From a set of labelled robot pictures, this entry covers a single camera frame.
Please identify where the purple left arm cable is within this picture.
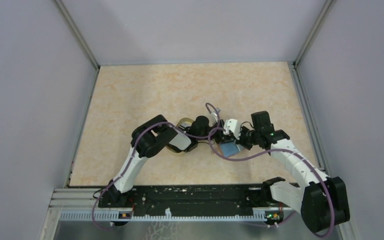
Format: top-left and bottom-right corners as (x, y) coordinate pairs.
(91, 102), (223, 232)

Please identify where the white slotted cable duct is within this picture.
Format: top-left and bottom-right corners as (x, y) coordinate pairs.
(59, 208), (267, 222)

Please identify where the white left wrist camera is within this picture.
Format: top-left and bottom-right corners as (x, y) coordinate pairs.
(210, 107), (221, 123)

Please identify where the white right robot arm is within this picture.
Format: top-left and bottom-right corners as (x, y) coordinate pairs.
(224, 111), (351, 234)

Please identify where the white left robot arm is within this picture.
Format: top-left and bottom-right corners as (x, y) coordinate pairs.
(107, 111), (221, 207)

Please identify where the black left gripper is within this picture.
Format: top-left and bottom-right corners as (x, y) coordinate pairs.
(197, 118), (233, 144)

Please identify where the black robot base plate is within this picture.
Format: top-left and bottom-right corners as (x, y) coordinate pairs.
(98, 183), (286, 218)

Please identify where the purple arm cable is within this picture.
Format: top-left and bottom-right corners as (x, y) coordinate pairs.
(91, 102), (223, 232)
(207, 127), (336, 238)

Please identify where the beige oval tray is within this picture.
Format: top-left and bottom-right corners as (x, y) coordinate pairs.
(166, 117), (198, 153)

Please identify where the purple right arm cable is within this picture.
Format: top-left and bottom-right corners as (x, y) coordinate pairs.
(207, 127), (336, 238)

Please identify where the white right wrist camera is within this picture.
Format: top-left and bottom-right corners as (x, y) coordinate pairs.
(223, 118), (241, 140)

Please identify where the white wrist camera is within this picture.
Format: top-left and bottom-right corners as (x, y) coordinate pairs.
(210, 107), (221, 123)
(223, 118), (241, 140)

